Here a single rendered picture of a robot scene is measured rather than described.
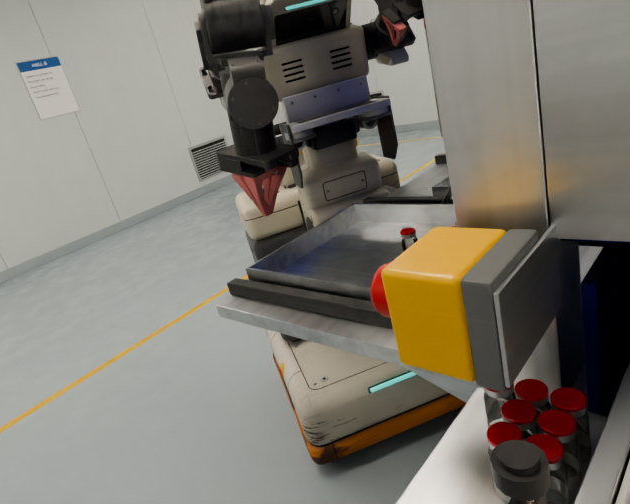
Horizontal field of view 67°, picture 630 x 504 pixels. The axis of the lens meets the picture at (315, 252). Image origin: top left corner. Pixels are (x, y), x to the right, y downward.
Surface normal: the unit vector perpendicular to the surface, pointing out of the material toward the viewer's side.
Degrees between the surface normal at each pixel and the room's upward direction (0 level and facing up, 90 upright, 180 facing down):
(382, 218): 90
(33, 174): 90
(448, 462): 0
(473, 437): 0
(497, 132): 90
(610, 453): 0
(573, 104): 90
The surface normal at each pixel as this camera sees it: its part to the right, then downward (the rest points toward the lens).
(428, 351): -0.64, 0.42
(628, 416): -0.25, -0.90
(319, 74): 0.29, 0.41
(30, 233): 0.72, 0.07
